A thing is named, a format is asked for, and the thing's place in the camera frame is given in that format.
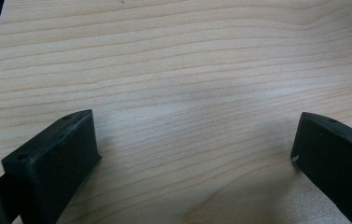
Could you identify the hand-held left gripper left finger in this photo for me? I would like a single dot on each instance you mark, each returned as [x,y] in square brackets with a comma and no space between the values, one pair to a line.
[52,168]

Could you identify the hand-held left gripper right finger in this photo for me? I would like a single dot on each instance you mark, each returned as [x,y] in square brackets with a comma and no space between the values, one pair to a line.
[335,161]

